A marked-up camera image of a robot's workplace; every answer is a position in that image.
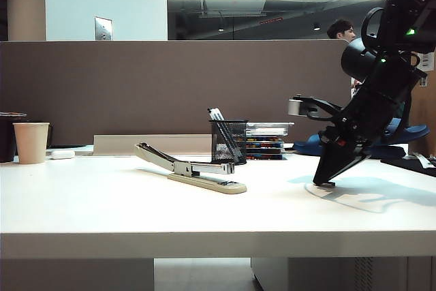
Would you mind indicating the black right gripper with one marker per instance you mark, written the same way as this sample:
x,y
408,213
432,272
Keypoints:
x,y
368,117

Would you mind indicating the beige long-reach stapler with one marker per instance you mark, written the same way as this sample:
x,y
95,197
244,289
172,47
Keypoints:
x,y
204,169

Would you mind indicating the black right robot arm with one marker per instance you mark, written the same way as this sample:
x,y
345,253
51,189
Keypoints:
x,y
391,76

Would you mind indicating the blue foam slipper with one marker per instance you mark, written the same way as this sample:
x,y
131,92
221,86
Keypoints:
x,y
415,131
306,148

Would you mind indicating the black desk mat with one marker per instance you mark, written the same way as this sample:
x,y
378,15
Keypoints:
x,y
408,165

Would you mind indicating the silver packet on mat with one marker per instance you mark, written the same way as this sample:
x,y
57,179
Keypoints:
x,y
424,161

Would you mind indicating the colourful printed book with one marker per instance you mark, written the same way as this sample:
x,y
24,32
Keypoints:
x,y
264,148
264,157
264,140

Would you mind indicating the clear plastic document tray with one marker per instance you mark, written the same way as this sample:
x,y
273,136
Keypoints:
x,y
269,127

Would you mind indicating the brown cardboard box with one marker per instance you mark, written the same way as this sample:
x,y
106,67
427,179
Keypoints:
x,y
424,110

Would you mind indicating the black mesh pen holder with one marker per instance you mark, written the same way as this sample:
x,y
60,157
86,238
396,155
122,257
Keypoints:
x,y
219,114
235,134

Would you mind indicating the standing man in white shirt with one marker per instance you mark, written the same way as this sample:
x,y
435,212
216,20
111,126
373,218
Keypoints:
x,y
340,28

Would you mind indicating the brown desk partition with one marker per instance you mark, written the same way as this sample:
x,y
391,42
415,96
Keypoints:
x,y
136,83

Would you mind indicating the small white eraser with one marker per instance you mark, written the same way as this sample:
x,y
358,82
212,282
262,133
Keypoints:
x,y
62,154

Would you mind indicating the beige paper cup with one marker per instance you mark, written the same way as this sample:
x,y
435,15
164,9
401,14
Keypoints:
x,y
30,142

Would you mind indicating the black round container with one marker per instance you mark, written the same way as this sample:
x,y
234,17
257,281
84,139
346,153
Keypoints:
x,y
6,137

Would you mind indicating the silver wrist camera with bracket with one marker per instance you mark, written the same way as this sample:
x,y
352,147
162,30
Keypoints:
x,y
296,107

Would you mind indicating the metal wall switch plate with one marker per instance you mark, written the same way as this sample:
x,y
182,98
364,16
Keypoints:
x,y
103,28

